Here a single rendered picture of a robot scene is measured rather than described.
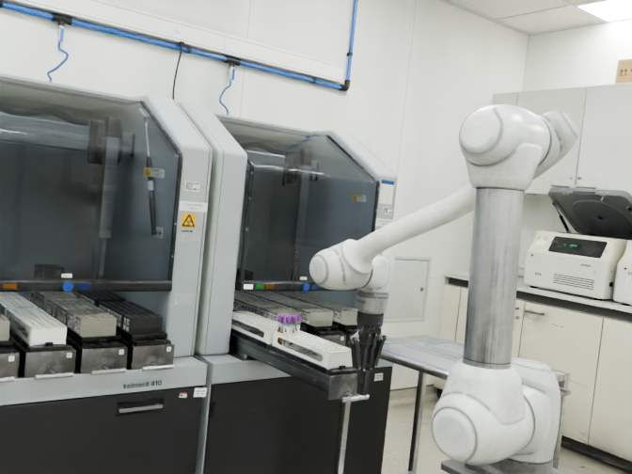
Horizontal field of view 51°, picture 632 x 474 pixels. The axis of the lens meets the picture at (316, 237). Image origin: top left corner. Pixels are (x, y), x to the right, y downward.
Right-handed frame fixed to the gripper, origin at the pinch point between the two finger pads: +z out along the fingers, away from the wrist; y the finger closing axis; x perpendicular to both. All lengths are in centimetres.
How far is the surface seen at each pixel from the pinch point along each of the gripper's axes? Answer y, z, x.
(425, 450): -148, 80, -102
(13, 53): 61, -99, -172
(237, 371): 10, 10, -52
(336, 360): 2.1, -3.7, -10.1
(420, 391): -67, 21, -38
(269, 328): 4.4, -6.1, -42.7
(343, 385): 1.4, 2.6, -6.5
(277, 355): 6.7, 0.4, -33.2
